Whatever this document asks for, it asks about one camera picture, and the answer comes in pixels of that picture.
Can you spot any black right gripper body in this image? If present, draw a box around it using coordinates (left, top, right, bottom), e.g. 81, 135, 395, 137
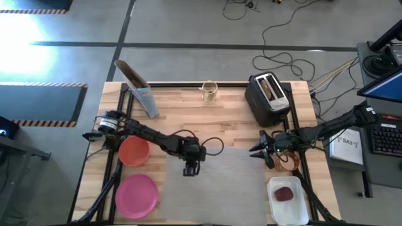
269, 131, 295, 154

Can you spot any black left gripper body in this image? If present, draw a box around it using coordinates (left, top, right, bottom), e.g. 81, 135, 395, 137
177, 136, 207, 163

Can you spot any copper orange drinking cup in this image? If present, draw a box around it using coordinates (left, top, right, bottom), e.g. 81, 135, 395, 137
275, 151, 302, 173

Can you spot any grey woven placemat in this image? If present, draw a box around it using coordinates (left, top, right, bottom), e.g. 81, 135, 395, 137
158, 146, 268, 225

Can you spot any red apple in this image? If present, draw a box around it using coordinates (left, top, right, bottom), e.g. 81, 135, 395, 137
274, 186, 295, 202

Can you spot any slice of toast bread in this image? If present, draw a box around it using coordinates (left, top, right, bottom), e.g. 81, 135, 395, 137
262, 80, 273, 98

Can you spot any orange bowl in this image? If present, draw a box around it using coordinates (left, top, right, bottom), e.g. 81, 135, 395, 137
118, 135, 151, 167

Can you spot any clear plastic container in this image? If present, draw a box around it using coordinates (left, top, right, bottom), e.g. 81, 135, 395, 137
266, 176, 310, 226

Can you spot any pink plate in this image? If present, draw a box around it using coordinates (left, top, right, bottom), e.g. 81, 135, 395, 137
114, 174, 160, 220

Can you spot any cinnamon squares cereal box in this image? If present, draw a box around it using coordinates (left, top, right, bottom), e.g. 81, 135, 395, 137
114, 59, 160, 119

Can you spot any black two-slot toaster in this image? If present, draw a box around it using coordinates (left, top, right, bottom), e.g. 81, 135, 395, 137
244, 72, 291, 128

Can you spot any white printed paper sheet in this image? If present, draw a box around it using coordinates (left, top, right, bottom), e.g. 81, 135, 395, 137
329, 127, 364, 166

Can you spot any grey equipment desk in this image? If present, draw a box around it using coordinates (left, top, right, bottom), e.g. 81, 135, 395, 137
356, 40, 402, 198

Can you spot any black keyboard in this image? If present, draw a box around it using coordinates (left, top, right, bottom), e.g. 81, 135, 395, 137
370, 124, 402, 158

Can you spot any computer monitor with blue screen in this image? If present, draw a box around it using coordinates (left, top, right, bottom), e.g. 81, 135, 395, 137
357, 67, 402, 104

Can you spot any black hazard-striped floor mat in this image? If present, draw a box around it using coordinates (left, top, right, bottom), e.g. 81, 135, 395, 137
0, 82, 89, 128
0, 0, 73, 15

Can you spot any black device with blue light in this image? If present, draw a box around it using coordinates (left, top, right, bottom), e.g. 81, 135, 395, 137
0, 116, 20, 141

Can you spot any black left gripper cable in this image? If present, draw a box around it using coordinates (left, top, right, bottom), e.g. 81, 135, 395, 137
171, 128, 225, 157

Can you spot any black aluminium table frame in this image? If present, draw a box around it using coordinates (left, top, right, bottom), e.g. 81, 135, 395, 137
67, 80, 346, 226

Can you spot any yellow cable bundle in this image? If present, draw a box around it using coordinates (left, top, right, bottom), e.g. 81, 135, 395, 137
309, 58, 361, 94

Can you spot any long black floor cable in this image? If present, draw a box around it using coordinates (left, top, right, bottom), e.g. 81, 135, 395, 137
253, 0, 317, 82

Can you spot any coiled black cable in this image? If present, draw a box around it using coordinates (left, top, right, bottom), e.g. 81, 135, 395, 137
362, 55, 392, 79

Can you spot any short black floor cable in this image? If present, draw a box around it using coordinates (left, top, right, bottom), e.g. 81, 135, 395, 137
222, 0, 261, 21

